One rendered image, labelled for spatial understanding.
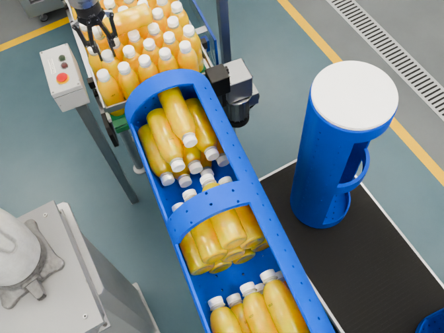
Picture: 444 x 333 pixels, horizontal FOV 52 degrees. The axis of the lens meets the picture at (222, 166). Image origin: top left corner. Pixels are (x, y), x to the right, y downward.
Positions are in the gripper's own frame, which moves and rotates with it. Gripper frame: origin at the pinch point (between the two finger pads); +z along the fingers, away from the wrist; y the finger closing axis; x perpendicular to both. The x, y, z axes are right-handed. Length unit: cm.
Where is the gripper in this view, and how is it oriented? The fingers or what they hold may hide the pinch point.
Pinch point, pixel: (104, 49)
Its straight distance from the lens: 158.8
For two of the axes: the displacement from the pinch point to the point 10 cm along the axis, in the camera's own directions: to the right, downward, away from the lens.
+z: 0.6, 4.7, 8.8
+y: 9.3, -3.6, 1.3
